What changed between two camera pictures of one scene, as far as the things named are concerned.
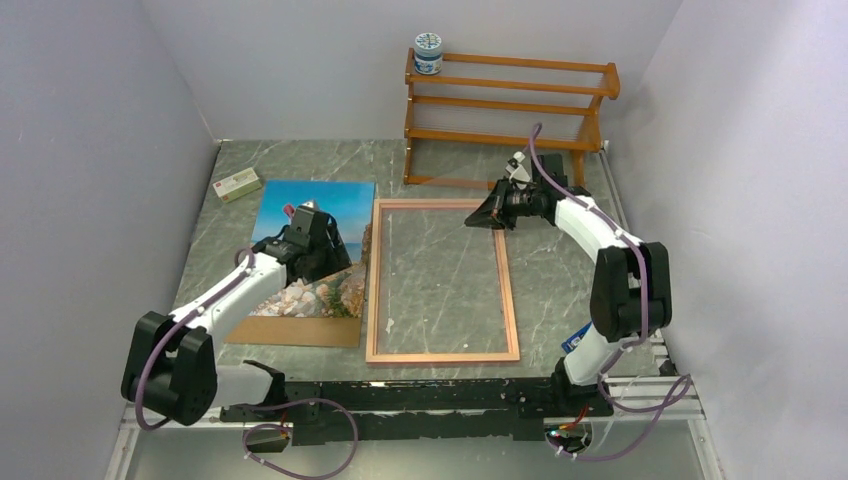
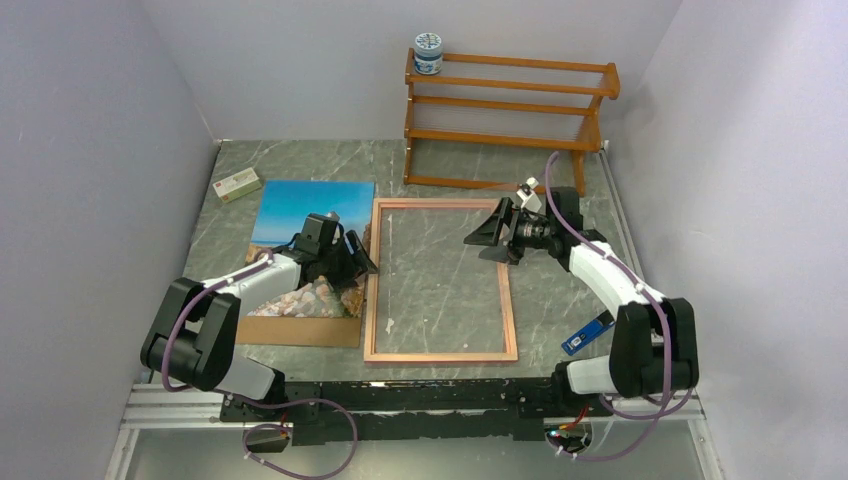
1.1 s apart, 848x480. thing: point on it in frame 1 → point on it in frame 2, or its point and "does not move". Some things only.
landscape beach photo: [340, 294] does not move
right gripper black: [493, 212] → [488, 234]
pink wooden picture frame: [505, 287] does not move
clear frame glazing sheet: [439, 287] does not move
